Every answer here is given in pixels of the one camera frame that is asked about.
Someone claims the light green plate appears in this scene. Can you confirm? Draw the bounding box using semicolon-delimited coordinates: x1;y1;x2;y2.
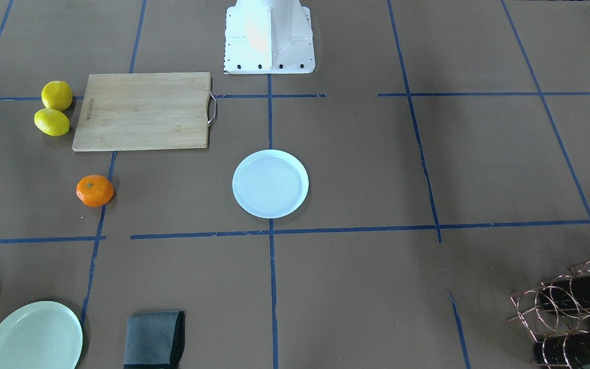
0;301;83;368

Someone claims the orange mandarin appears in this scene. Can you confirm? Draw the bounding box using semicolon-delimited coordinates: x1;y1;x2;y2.
75;175;114;207

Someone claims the copper wire bottle rack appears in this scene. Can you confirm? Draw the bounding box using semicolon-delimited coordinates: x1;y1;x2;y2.
510;260;590;368

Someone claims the yellow lemon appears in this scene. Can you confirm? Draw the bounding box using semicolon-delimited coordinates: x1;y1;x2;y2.
40;81;73;111
34;108;70;136

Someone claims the light blue plate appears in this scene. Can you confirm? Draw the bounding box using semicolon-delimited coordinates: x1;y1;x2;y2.
231;149;310;219

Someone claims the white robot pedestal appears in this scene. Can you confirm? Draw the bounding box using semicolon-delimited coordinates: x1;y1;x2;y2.
223;1;316;75

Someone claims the folded grey cloth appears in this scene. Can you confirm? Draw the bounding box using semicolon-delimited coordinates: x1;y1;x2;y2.
122;310;185;368

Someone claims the bamboo cutting board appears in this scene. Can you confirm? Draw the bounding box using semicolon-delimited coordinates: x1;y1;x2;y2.
72;72;217;152

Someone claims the dark wine bottle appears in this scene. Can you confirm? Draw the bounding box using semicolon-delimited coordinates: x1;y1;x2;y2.
539;275;590;314
533;332;590;368

